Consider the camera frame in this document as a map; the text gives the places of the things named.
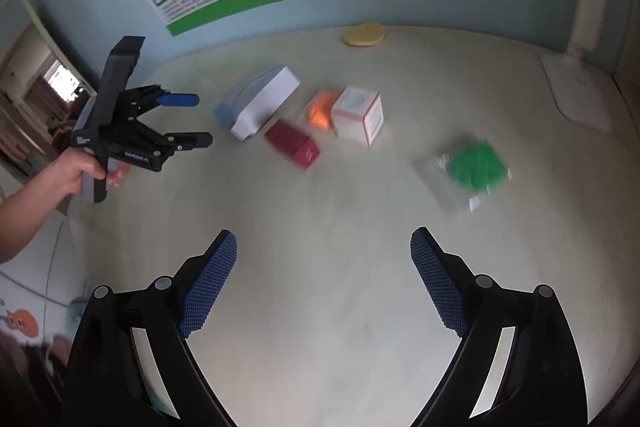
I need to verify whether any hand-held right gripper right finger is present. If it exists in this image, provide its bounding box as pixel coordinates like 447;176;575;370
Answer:
407;227;591;427

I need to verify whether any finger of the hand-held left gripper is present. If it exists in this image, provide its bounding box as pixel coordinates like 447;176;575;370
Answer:
137;121;214;154
122;84;201;114

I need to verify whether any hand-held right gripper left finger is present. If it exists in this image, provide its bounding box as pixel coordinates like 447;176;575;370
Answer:
60;229;238;427

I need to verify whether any green plastic bag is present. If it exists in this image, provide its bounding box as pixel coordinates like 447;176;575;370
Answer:
415;139;512;215

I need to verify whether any person's left forearm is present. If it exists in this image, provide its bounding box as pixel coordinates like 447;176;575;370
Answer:
0;184;66;265

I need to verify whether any person's left hand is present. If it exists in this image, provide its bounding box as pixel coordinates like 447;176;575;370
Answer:
49;149;127;198

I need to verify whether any bright window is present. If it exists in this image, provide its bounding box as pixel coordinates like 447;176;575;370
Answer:
44;62;85;104

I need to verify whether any blue white long box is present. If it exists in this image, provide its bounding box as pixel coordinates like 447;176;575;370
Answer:
214;66;302;142

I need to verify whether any dark red box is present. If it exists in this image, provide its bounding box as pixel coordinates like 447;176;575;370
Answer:
265;119;321;171

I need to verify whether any orange filled plastic bag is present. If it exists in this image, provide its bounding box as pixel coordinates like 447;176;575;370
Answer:
300;89;346;131

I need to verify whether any white cube box red trim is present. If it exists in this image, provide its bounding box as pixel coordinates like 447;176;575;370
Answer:
330;85;385;148

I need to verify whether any orange guitar sticker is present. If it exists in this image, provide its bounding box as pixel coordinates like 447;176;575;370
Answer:
0;307;41;339

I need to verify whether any yellow round sponge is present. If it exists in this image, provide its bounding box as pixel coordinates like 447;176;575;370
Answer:
342;23;387;48

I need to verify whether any white desk lamp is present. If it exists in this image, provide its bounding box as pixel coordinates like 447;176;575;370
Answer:
540;0;613;135

